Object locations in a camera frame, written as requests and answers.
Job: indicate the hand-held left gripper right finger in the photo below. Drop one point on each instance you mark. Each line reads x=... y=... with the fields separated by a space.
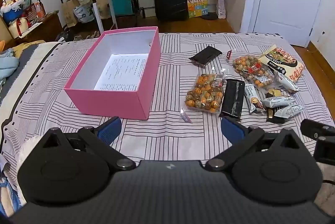
x=231 y=130

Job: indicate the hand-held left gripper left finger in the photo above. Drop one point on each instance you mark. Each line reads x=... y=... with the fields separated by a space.
x=111 y=129

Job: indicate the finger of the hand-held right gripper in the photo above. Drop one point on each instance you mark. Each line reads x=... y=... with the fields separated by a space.
x=314 y=127
x=325 y=150

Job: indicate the pink cardboard box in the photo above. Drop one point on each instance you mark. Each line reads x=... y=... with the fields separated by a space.
x=112 y=101

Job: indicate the white snack packet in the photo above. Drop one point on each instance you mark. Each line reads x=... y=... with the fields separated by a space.
x=253 y=98
x=277 y=101
x=288 y=82
x=290 y=111

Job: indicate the black packet with silver stripe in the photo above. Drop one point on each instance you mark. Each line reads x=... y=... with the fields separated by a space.
x=233 y=98

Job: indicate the black and gold cracker packet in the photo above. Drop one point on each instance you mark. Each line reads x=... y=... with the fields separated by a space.
x=274 y=115

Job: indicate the instant noodle bag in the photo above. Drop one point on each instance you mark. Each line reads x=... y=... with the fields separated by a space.
x=285 y=60

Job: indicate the plain black snack packet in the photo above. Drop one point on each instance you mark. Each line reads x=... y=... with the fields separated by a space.
x=205 y=56

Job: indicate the small pink sachet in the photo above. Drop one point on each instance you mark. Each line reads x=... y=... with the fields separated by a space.
x=185 y=115

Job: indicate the printed paper sheet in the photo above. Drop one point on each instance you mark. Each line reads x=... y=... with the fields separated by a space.
x=121 y=71

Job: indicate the small clear wrapper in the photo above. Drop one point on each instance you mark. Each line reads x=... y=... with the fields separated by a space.
x=225 y=71

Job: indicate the small red sachet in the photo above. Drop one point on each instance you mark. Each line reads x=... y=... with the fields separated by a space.
x=230 y=54

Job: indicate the grey quilt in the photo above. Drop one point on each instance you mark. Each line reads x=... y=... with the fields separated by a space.
x=28 y=59

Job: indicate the blue and white bag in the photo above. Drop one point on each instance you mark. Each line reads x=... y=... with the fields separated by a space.
x=83 y=14

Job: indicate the wooden nightstand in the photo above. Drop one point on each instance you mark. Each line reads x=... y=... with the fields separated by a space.
x=44 y=28

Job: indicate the light blue cloth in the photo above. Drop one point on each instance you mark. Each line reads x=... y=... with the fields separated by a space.
x=7 y=63

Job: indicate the brown paper bag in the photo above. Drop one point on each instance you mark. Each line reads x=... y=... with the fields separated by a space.
x=70 y=13

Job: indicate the teal tote bag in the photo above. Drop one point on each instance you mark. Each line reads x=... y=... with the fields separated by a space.
x=121 y=5

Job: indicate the white plastic bag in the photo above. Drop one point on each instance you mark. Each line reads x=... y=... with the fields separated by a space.
x=221 y=5

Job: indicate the colourful cartoon box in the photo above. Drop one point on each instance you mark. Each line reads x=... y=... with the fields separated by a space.
x=197 y=8

